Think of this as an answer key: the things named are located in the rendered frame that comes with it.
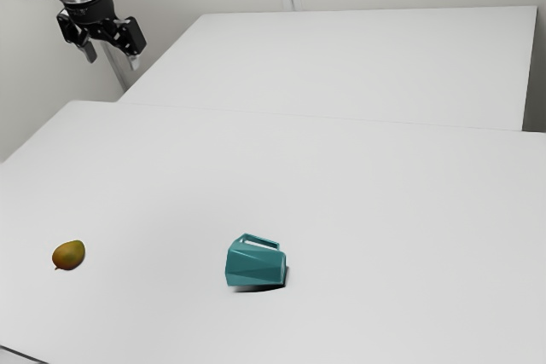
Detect orange green mango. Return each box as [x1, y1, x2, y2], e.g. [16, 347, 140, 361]
[51, 240, 86, 273]

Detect teal faceted mug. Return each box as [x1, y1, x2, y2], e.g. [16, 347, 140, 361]
[224, 233, 289, 288]

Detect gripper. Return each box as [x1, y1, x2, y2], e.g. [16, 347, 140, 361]
[56, 0, 148, 72]

